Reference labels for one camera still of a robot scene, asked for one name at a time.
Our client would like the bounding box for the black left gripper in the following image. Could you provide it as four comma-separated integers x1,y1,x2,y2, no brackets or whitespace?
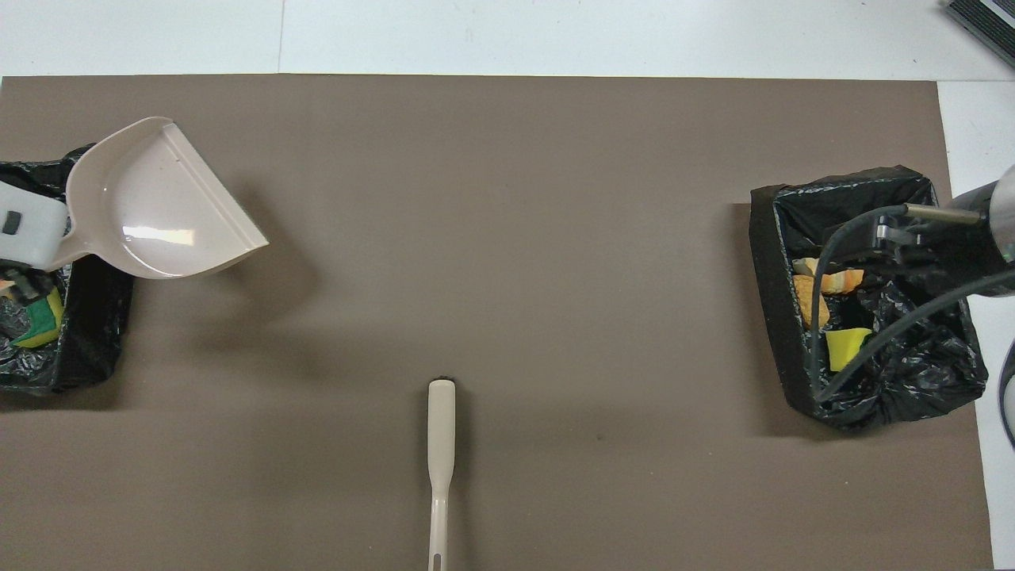
0,266,55,301

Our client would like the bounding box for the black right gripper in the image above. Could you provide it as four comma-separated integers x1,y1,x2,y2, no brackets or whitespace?
823,181,1015,298

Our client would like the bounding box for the large striped croissant piece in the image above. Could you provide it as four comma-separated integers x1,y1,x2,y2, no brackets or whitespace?
791,256,865,296

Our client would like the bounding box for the brown bread roll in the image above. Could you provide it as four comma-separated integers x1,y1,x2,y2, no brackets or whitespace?
793,274,831,331

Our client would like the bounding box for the beige plastic dustpan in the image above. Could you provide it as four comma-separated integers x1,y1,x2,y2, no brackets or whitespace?
49,117,270,280

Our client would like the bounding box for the beige hand brush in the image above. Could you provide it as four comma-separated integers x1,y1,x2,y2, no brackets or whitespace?
427,378,458,571

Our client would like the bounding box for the black bag lined bin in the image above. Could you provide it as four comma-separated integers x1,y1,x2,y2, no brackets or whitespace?
749,165,989,431
0,143,137,396

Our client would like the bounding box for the dark grey ribbed device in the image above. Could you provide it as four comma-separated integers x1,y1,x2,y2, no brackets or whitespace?
942,0,1015,71

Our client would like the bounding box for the brown table mat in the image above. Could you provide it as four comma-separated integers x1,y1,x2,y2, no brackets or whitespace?
0,75,994,571

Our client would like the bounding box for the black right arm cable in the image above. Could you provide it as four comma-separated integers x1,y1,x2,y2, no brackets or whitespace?
807,203,1015,451

